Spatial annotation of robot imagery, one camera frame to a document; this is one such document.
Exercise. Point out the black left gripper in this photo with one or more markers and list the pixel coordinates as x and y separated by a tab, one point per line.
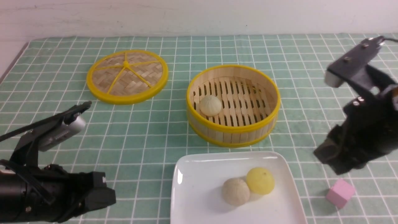
74	194

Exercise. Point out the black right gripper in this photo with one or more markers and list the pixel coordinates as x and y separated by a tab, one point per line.
369	130

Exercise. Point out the yellow steamed bun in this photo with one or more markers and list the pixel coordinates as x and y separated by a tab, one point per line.
260	181

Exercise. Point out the white steamed bun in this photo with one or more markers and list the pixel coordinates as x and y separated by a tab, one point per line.
210	105

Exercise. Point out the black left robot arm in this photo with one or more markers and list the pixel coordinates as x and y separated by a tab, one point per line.
12	193

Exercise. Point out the beige steamed bun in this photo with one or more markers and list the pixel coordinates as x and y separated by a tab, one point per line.
235	192

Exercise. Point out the white square plate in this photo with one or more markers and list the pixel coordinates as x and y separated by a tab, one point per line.
196	196

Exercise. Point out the pink cube block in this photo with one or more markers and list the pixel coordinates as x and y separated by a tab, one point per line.
340	193

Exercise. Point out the green checkered tablecloth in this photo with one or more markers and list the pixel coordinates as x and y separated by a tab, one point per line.
138	145

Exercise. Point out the yellow bamboo steamer basket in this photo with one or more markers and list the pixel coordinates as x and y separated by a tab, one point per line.
250	103

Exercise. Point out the yellow bamboo steamer lid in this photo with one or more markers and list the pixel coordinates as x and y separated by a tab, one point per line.
127	77

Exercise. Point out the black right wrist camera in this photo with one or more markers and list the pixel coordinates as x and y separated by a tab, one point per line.
351	67

